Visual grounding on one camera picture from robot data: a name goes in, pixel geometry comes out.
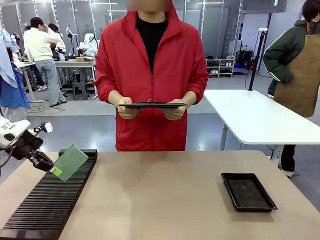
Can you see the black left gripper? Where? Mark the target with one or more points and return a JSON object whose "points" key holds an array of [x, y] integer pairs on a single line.
{"points": [[23, 146]]}

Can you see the green perforated PCB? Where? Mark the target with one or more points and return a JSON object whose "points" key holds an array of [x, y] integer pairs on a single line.
{"points": [[71, 161]]}

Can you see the black clipboard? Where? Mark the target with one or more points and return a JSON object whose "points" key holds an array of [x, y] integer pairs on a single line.
{"points": [[152, 105]]}

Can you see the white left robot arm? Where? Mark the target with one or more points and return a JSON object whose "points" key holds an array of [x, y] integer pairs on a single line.
{"points": [[10, 128]]}

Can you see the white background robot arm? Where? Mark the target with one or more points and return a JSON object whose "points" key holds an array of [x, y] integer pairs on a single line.
{"points": [[87, 43]]}

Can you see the person's left forearm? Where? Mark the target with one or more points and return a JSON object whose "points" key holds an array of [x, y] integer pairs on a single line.
{"points": [[190, 96]]}

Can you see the black slotted PCB rack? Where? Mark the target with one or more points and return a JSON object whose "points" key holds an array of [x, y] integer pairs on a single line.
{"points": [[50, 200]]}

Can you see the person's right hand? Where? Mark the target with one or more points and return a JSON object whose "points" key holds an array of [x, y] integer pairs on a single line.
{"points": [[126, 112]]}

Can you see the person's left hand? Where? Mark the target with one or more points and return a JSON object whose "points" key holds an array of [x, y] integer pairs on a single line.
{"points": [[176, 113]]}

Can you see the grey step stool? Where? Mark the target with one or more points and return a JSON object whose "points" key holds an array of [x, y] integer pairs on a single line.
{"points": [[80, 91]]}

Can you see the person in blue shirt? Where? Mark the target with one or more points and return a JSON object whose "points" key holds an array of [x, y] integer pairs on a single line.
{"points": [[10, 82]]}

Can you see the white background workbench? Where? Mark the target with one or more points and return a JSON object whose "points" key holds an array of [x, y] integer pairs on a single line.
{"points": [[75, 63]]}

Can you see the brown cardboard box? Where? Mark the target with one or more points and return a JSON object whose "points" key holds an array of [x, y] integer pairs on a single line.
{"points": [[85, 59]]}

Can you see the man in white sweater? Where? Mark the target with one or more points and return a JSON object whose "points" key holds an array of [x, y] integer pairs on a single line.
{"points": [[41, 50]]}

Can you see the dark-haired person in white top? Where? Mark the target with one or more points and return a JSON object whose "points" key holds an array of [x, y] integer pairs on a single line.
{"points": [[58, 40]]}

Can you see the background person with short hair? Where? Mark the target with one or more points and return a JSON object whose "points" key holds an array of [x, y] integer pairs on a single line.
{"points": [[28, 27]]}

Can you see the person in red jacket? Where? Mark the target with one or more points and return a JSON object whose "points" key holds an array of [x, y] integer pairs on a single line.
{"points": [[150, 62]]}

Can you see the wooden shoe shelf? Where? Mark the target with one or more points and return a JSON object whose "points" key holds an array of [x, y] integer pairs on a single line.
{"points": [[220, 67]]}

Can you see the black plastic tray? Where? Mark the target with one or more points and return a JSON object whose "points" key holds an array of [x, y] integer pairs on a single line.
{"points": [[247, 192]]}

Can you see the white side table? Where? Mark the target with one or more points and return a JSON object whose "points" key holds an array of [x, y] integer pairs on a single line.
{"points": [[257, 117]]}

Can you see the pile of black bags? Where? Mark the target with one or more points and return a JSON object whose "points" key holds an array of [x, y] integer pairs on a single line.
{"points": [[245, 60]]}

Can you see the black tripod pole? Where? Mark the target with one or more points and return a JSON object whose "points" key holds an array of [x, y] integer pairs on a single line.
{"points": [[256, 60]]}

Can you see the person in brown apron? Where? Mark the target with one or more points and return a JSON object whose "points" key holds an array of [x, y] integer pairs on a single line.
{"points": [[297, 70]]}

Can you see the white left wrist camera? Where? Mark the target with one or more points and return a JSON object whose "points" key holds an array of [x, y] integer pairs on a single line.
{"points": [[42, 128]]}

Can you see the dark wall monitor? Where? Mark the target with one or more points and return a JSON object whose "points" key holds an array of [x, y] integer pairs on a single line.
{"points": [[263, 5]]}

